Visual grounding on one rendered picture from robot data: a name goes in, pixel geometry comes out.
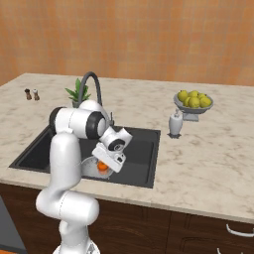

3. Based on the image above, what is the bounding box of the grey dishwasher front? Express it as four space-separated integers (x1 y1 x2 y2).
0 194 28 254

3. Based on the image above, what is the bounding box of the green potted plant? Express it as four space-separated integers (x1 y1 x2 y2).
63 77 92 109

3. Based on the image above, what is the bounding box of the grey curved sink faucet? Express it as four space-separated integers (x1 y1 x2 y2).
77 70 116 127

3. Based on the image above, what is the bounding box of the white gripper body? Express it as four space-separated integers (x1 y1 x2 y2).
91 142 127 174

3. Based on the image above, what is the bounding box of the white soap dispenser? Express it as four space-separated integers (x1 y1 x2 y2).
167 108 185 139

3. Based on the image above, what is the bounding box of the grey fruit bowl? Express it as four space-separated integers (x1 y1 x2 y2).
173 93 215 123

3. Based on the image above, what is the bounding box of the orange fruit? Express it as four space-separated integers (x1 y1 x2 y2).
96 160 110 174

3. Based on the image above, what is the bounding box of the dark grey sink basin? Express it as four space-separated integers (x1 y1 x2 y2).
8 123 162 190

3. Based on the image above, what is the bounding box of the dark brown cupboard door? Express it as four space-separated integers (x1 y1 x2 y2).
88 198 173 254
0 183 64 254

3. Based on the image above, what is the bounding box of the white drawer handle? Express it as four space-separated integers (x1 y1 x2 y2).
225 223 254 238

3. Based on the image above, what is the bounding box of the dark brown drawer front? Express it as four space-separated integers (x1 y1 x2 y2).
165 210 254 254

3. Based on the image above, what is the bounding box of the silver metal colander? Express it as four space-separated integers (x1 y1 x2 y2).
79 156 114 180

